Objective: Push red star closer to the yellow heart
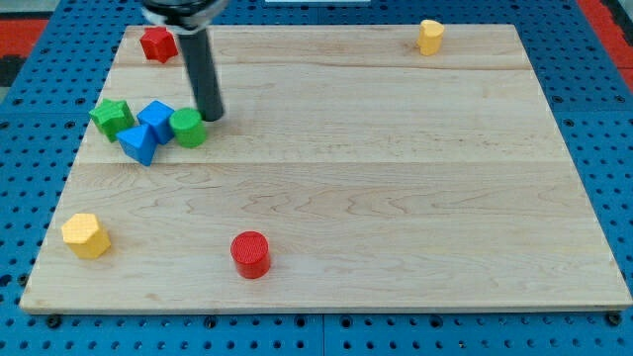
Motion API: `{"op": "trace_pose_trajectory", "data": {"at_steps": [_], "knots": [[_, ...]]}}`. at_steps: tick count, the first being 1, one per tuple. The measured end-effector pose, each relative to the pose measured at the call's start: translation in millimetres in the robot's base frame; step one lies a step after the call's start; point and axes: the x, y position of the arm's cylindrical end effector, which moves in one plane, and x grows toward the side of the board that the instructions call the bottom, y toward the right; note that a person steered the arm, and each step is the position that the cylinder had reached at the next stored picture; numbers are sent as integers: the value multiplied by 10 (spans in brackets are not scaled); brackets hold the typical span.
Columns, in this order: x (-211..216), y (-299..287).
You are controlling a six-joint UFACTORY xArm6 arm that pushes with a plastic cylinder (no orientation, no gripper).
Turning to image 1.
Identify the blue triangle block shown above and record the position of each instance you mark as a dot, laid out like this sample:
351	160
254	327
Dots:
139	143

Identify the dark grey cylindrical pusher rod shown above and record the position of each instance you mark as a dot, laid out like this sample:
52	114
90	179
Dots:
200	66

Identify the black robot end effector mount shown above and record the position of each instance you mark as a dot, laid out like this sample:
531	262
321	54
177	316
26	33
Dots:
183	14

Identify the light wooden board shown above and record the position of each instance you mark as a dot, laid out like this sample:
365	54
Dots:
383	180

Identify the red star block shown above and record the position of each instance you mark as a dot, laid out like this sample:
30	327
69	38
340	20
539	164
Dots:
158	44

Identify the green star block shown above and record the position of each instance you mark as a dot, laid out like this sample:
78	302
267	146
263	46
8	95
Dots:
111	117

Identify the yellow hexagon block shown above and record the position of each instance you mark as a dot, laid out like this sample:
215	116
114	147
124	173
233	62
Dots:
85	235

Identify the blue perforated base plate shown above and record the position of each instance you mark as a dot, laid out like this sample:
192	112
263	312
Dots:
44	117

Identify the red cylinder block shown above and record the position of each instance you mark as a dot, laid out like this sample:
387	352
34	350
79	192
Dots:
250	254

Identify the yellow heart block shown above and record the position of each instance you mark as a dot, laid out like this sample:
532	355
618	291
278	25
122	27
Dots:
430	37

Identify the green cylinder block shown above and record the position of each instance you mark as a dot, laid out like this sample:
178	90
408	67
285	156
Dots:
188	128

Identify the blue cube block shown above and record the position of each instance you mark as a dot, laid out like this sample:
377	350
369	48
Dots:
156	115

